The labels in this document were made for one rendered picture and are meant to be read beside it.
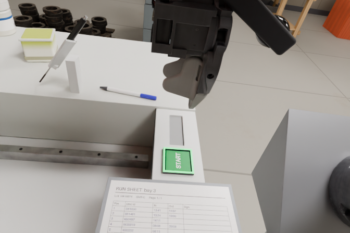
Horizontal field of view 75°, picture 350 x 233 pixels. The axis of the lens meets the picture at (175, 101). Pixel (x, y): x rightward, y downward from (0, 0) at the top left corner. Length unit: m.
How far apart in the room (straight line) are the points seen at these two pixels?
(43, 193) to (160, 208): 0.29
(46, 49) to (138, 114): 0.30
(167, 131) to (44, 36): 0.41
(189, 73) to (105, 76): 0.38
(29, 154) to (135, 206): 0.33
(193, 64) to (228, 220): 0.24
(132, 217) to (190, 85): 0.21
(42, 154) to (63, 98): 0.14
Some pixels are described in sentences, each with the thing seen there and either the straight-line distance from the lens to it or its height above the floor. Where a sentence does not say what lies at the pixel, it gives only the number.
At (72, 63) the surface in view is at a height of 1.04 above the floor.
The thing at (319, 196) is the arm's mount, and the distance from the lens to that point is 0.56.
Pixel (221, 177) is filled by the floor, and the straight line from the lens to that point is 1.67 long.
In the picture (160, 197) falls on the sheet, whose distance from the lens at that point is 0.39.
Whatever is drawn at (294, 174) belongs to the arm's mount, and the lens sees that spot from 0.53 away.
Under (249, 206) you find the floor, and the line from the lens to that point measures 1.62.
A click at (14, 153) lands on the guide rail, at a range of 0.65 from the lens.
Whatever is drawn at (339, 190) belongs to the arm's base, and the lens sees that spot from 0.55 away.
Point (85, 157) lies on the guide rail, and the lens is 0.59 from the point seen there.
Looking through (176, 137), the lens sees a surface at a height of 0.96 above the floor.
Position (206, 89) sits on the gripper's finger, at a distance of 0.29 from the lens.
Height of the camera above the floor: 1.31
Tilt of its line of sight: 38 degrees down
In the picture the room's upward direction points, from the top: 10 degrees clockwise
